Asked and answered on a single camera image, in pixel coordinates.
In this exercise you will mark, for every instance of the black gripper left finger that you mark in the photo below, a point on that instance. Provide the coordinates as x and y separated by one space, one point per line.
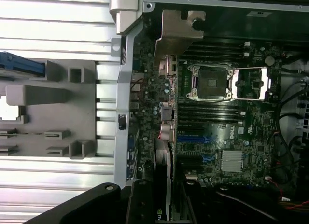
96 200

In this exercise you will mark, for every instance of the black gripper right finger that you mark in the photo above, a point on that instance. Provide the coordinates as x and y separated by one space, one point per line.
198 197

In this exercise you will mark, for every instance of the silver chipset heatsink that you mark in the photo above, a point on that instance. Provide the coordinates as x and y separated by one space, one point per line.
231 161

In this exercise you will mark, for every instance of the blue expansion slot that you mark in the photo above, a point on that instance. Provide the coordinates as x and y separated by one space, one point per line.
193 139

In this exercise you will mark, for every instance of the green RAM stick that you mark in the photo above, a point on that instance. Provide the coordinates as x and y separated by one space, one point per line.
51 135

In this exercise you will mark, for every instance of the green motherboard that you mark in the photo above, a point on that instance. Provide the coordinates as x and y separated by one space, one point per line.
256 137

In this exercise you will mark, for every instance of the grey plastic parts rack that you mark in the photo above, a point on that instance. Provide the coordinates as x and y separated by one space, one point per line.
48 113

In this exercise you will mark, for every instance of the CPU socket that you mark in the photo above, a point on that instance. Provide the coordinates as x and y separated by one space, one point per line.
212 84

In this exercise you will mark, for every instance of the open black PC case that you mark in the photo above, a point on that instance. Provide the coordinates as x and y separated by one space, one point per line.
125 88

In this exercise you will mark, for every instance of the silver CPU chip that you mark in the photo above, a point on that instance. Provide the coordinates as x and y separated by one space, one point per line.
8 109

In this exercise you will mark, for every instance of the metal socket cover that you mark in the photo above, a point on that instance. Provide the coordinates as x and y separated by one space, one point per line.
265 74

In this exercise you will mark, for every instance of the hard disk in blue caddy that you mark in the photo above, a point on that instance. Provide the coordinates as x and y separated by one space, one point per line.
21 64

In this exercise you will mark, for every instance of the round coin cell battery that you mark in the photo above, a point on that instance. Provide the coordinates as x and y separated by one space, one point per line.
269 60

